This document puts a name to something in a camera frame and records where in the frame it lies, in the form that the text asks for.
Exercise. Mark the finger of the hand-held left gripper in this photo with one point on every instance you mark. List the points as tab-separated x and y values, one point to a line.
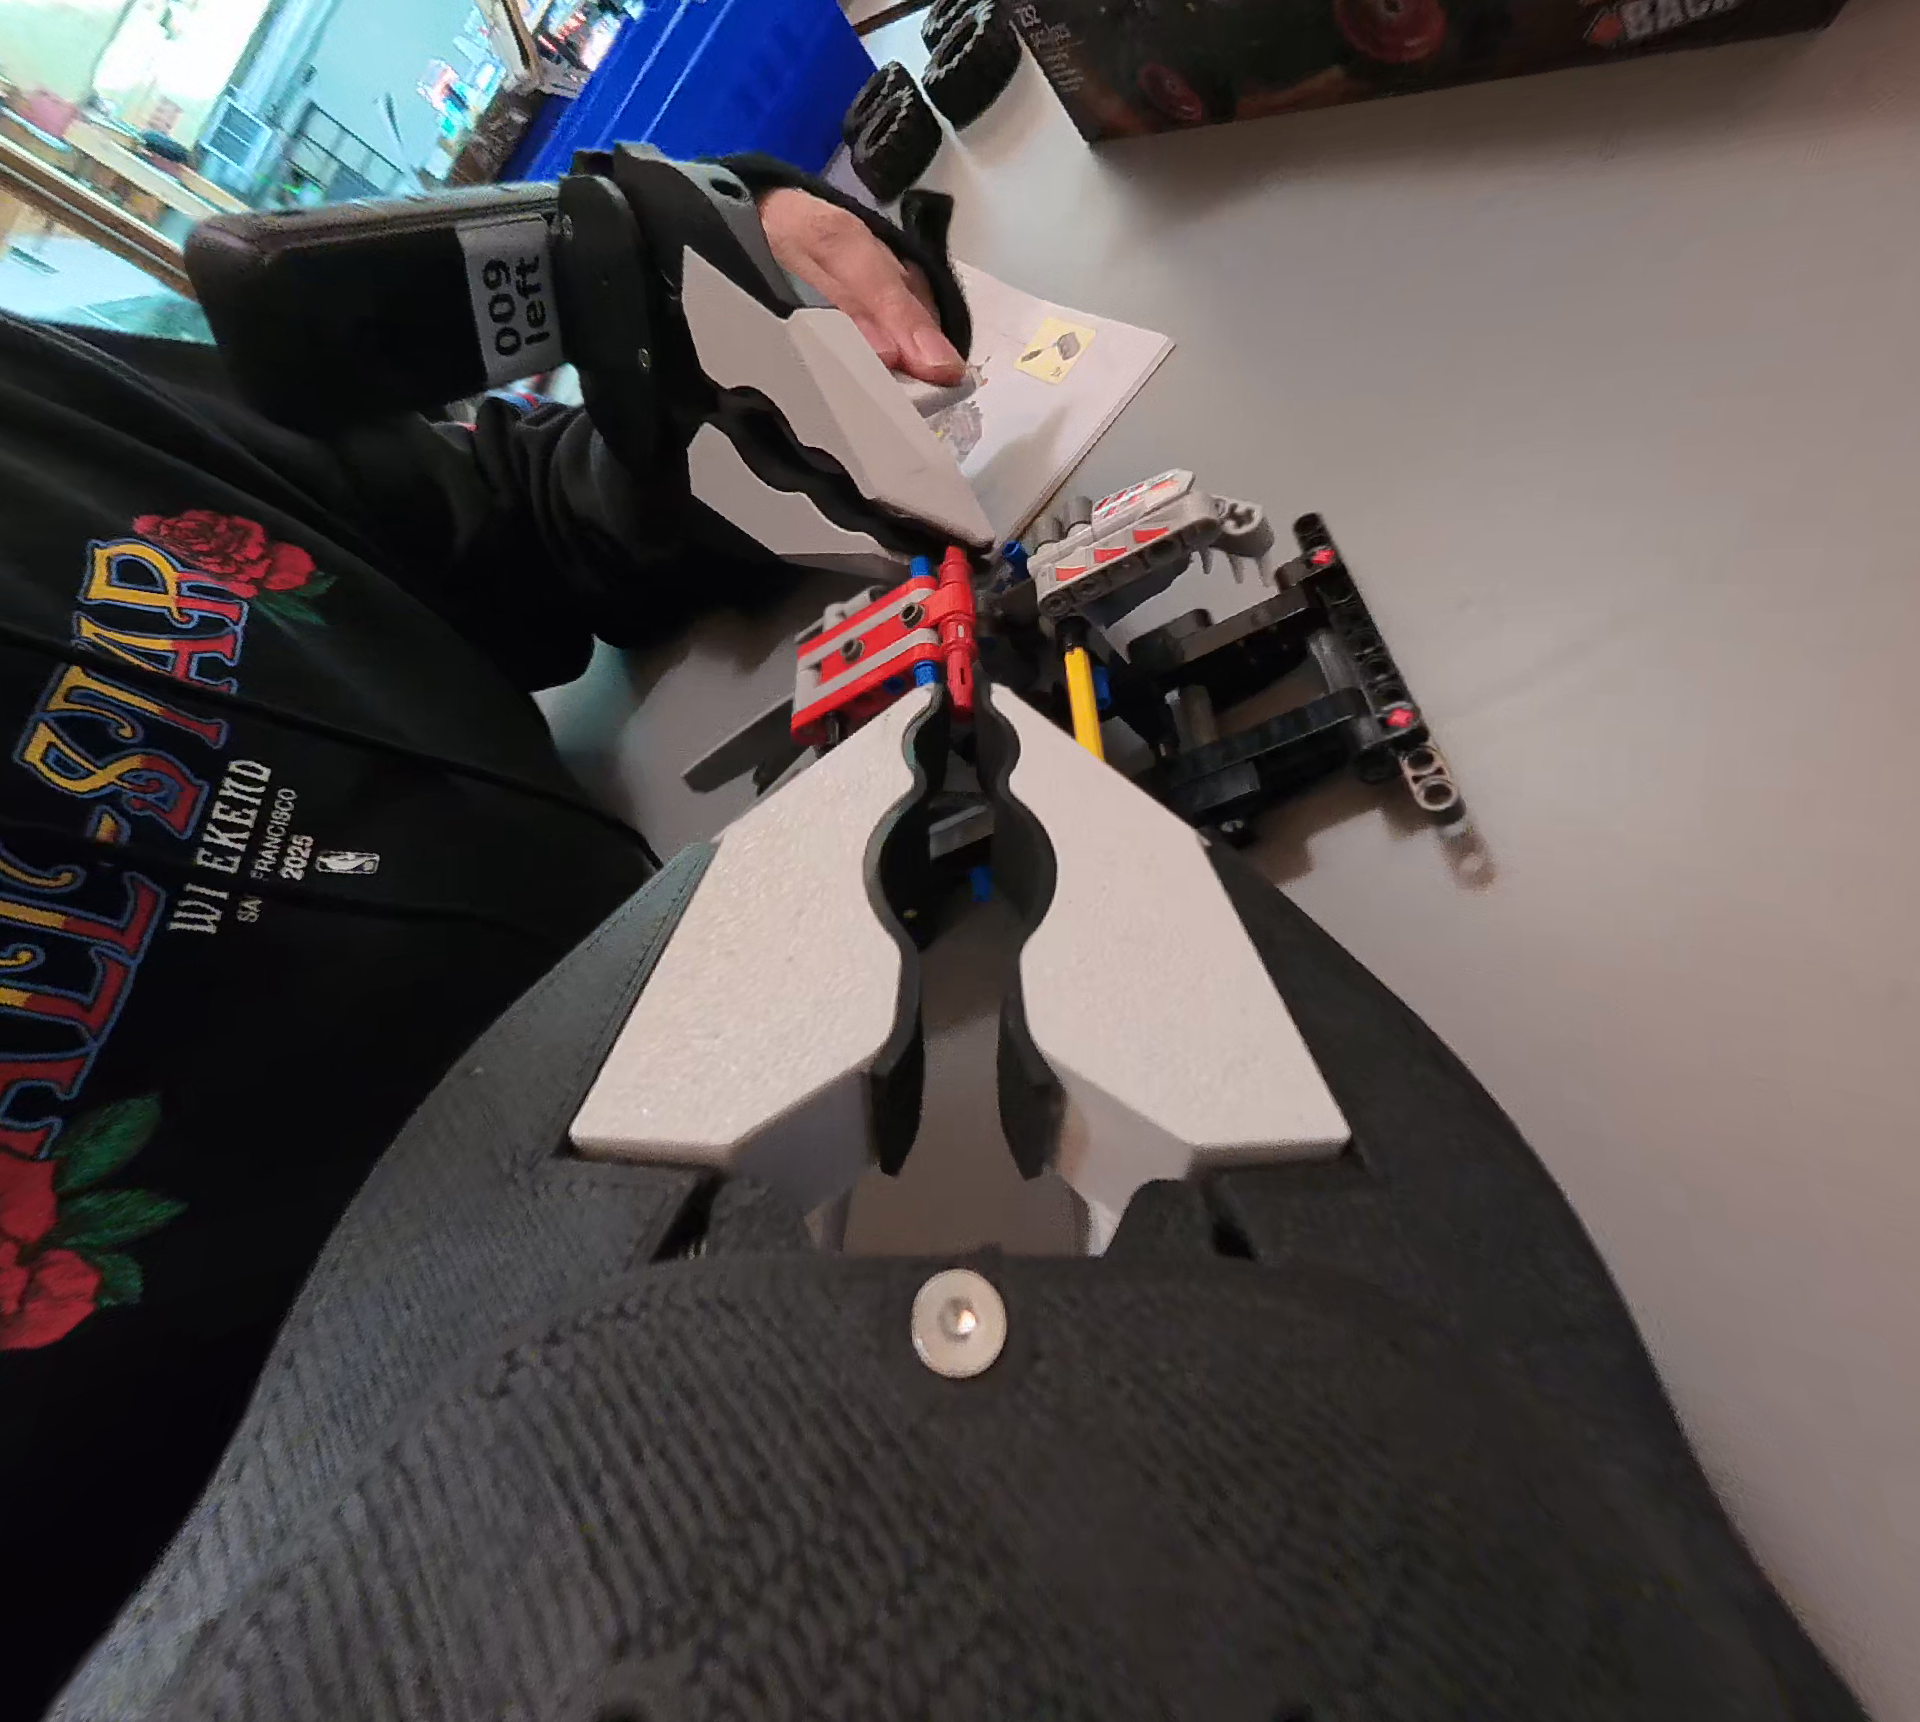
884	432
765	507

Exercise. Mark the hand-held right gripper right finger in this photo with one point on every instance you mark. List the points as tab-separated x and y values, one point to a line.
1187	988

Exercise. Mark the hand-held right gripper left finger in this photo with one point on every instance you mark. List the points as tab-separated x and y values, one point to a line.
750	988

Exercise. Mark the toy brick monster truck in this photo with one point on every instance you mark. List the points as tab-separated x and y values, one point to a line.
1289	688

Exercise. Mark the person's left forearm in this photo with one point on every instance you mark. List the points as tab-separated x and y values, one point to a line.
572	537

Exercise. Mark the person's left hand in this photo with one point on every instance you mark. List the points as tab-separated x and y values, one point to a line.
856	282

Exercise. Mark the white instruction booklet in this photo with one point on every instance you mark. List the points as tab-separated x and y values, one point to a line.
1067	418

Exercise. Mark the blue plastic bin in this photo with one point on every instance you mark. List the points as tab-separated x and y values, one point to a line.
693	73

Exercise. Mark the black printed sweatshirt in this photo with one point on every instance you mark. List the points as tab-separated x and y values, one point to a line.
300	1001

